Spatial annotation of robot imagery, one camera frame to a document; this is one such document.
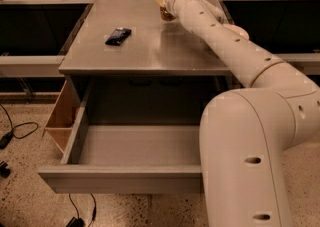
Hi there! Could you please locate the orange soda can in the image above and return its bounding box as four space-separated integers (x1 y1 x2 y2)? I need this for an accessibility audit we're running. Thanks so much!
160 7 175 21

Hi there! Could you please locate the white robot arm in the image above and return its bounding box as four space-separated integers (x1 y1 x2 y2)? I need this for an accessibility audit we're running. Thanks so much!
155 0 320 227

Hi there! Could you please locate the grey drawer cabinet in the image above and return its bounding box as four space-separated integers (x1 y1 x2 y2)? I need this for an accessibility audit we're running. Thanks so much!
58 0 252 125

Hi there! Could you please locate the open grey top drawer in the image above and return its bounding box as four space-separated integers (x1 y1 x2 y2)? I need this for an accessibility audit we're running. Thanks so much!
37 80 241 195

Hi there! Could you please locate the black snack packet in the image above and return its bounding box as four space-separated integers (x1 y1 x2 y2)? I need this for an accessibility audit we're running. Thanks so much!
105 27 132 46

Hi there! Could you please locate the white bowl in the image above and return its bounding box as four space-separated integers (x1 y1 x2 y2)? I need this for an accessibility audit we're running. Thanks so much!
223 24 249 41

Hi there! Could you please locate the black plug left floor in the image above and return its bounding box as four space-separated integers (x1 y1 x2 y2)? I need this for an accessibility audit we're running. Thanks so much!
0 161 11 178

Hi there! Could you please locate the black cable under drawer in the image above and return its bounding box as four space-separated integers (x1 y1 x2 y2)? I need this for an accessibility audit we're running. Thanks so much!
65 193 98 227

